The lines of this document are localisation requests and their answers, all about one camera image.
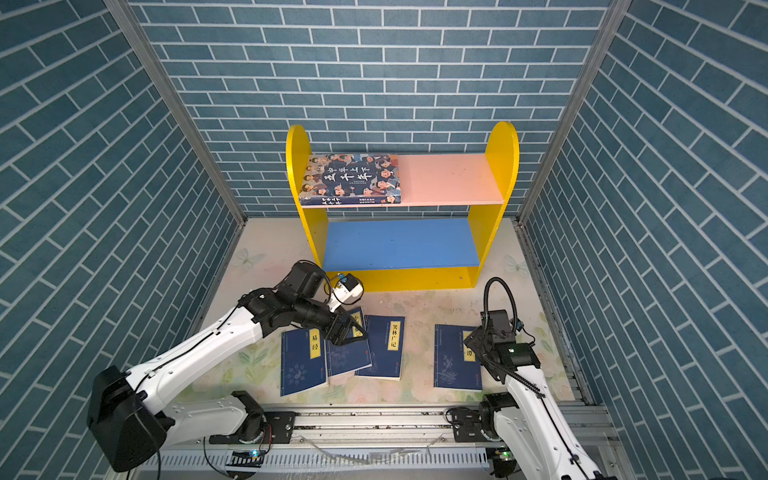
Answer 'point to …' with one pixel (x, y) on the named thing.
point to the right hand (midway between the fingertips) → (474, 341)
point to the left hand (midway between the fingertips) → (359, 330)
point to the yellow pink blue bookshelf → (404, 221)
